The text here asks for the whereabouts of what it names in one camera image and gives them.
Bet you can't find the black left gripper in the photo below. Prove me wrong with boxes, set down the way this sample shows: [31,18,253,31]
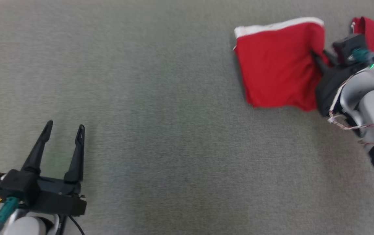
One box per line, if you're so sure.
[0,120,87,216]

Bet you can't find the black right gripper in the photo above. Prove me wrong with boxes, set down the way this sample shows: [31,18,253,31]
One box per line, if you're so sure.
[310,49,367,116]

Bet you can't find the red shorts with white stripe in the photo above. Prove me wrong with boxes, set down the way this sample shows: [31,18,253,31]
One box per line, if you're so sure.
[233,17,330,112]

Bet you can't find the teal cable connector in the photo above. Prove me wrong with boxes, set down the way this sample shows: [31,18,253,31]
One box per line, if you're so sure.
[350,48,374,64]
[0,197,20,234]

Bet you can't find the red and white wire bundle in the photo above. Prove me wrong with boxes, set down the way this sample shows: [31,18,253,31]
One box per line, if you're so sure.
[327,78,374,149]

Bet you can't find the thin black cable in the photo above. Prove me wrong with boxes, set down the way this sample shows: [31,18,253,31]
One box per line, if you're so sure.
[61,215,85,235]

